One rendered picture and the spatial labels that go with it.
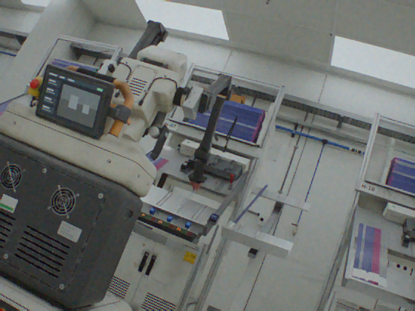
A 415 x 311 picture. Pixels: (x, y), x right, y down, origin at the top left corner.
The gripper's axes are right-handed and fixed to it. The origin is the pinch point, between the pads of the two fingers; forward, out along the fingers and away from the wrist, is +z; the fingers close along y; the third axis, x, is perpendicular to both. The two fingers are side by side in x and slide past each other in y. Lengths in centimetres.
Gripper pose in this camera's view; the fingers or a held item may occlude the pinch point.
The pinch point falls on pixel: (195, 189)
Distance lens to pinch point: 232.0
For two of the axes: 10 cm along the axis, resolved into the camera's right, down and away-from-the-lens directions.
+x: -3.8, 3.0, -8.7
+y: -9.1, -3.0, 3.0
